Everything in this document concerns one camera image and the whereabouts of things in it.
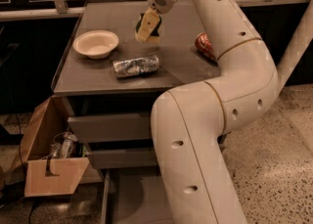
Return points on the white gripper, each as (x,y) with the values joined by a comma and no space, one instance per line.
(158,2)

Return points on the green yellow sponge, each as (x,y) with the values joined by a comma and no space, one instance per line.
(157,32)

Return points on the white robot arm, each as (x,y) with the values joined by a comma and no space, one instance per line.
(187,121)

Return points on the grey drawer cabinet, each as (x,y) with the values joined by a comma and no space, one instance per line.
(90,87)

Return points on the grey top drawer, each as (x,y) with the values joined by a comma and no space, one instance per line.
(111,127)

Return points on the grey drawer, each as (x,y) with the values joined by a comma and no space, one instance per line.
(135,196)
(123,158)
(111,127)

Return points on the grey middle drawer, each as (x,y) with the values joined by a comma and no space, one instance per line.
(123,158)

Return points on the grey bottom drawer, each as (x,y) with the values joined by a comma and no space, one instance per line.
(135,196)

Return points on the silver blue crushed can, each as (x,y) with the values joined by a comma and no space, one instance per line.
(136,66)

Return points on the red cola can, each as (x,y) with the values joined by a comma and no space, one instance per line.
(203,45)

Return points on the white paper bowl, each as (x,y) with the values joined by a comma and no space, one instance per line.
(96,44)

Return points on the clear plastic bottles in box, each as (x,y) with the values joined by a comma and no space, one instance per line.
(63,145)

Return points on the white diagonal pole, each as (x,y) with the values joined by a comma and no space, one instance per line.
(300,41)

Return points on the brown cardboard box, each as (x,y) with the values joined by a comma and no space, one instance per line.
(33,164)

